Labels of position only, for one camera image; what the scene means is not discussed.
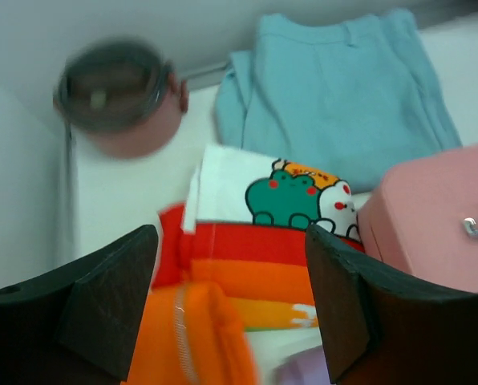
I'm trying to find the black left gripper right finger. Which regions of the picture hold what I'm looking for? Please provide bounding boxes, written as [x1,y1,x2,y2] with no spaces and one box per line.
[306,225,478,383]

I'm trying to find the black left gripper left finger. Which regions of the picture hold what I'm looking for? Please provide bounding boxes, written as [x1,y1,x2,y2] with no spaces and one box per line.
[0,225,159,383]

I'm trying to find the purple shorts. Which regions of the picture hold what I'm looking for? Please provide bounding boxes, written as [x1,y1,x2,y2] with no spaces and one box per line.
[273,346,331,385]

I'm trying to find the pink jewelry box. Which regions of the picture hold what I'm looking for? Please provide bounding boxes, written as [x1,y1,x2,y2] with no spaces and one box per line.
[358,144,478,293]

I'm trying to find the light blue trousers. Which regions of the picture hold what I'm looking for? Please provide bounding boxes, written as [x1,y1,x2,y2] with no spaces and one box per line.
[215,9,461,193]

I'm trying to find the orange folded jacket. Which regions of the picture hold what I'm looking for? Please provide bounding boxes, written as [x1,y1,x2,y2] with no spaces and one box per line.
[126,282,259,385]

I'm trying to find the frog print folded shirt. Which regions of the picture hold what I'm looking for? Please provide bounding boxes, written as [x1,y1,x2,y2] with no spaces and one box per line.
[153,144,363,331]

